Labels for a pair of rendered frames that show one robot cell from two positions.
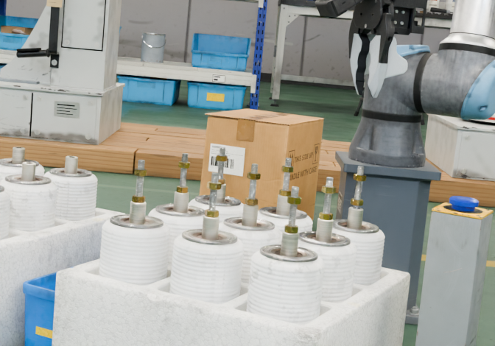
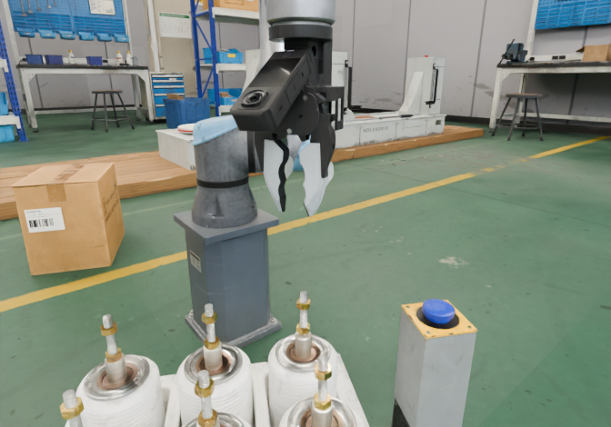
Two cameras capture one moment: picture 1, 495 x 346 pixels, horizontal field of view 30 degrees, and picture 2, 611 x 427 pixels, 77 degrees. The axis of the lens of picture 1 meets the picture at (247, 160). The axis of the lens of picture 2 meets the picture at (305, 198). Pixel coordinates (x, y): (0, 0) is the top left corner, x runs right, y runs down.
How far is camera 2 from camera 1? 104 cm
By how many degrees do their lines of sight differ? 38
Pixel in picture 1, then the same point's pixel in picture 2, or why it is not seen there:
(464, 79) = (292, 143)
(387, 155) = (236, 217)
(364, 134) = (209, 203)
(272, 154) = (88, 206)
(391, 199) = (245, 252)
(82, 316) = not seen: outside the picture
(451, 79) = not seen: hidden behind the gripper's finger
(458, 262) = (454, 376)
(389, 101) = (226, 171)
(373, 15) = (303, 117)
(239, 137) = (52, 199)
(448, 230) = (444, 352)
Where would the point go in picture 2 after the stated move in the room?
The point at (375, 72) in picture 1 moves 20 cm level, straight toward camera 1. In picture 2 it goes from (316, 190) to (465, 257)
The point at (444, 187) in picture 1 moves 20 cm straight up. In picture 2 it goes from (189, 178) to (185, 143)
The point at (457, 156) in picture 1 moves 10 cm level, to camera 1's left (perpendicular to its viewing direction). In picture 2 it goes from (190, 157) to (174, 160)
